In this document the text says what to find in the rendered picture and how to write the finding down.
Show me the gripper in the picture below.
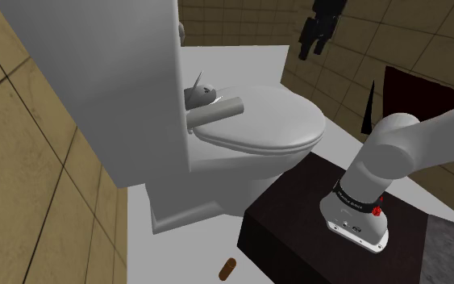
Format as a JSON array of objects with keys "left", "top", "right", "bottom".
[{"left": 298, "top": 0, "right": 348, "bottom": 61}]

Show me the grey cardboard tube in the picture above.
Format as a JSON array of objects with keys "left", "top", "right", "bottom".
[{"left": 186, "top": 96, "right": 245, "bottom": 130}]

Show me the grey round bowl with stick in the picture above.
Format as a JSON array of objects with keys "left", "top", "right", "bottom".
[{"left": 183, "top": 70, "right": 217, "bottom": 111}]

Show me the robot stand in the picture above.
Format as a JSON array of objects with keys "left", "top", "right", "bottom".
[{"left": 236, "top": 151, "right": 454, "bottom": 284}]

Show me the white toilet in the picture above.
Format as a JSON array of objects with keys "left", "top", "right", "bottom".
[{"left": 0, "top": 0, "right": 327, "bottom": 236}]

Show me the brown cardboard tube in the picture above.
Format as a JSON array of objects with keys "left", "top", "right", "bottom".
[{"left": 218, "top": 257, "right": 238, "bottom": 282}]

